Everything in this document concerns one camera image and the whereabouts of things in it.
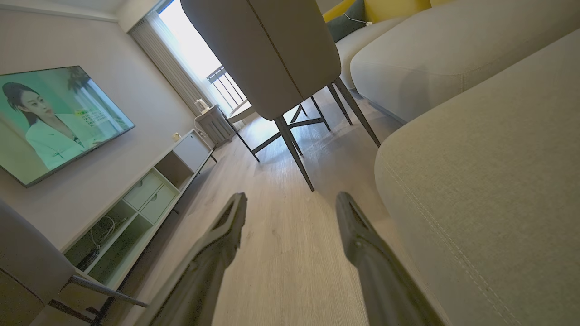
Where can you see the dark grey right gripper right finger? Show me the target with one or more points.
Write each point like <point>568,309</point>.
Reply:
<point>380,280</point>

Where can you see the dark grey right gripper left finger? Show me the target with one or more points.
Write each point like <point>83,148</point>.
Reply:
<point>206,276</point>

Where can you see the white low TV cabinet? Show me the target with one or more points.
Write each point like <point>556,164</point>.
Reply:
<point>136,203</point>

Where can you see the grey slatted cabinet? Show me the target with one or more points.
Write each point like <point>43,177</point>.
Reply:
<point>215,127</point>

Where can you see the small round side table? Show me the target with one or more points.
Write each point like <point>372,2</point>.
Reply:
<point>240,117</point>

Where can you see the beige fabric sofa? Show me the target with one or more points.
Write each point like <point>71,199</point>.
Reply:
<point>480,149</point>

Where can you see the white kettle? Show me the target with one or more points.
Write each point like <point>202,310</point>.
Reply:
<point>201,105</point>

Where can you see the grey chair with metal legs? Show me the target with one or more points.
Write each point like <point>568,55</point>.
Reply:
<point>31,271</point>

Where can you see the balcony railing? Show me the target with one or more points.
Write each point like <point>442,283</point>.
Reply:
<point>225,86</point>

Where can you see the beige window curtain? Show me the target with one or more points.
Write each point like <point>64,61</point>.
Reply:
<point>170,63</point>

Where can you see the grey upholstered dining chair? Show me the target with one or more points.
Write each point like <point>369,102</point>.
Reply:
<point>272,59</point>

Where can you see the dark green cushion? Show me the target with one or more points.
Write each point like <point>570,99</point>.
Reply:
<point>346,20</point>

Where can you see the yellow cushion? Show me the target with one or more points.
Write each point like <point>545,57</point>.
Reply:
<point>385,9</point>

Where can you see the wall-mounted flat television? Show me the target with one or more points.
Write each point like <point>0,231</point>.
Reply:
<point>54,122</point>

